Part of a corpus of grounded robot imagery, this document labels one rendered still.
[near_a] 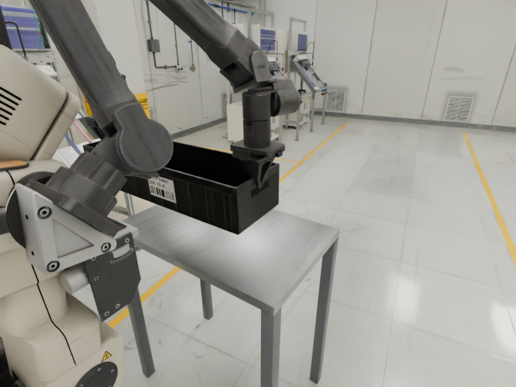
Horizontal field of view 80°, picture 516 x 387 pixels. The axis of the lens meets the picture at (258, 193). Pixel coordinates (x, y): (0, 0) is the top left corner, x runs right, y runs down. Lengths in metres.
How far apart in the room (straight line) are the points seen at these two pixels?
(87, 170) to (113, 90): 0.12
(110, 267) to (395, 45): 7.00
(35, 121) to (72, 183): 0.15
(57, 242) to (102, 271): 0.21
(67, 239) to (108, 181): 0.09
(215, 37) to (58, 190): 0.35
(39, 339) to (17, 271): 0.14
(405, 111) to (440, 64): 1.01
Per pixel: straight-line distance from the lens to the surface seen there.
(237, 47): 0.62
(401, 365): 1.84
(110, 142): 0.49
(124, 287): 0.73
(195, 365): 1.74
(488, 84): 7.39
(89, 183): 0.46
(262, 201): 0.72
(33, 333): 0.74
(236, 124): 5.00
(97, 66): 0.51
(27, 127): 0.58
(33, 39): 2.49
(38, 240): 0.47
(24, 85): 0.58
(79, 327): 0.74
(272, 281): 0.89
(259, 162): 0.63
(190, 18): 0.60
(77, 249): 0.50
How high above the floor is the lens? 1.38
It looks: 25 degrees down
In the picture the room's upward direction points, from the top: straight up
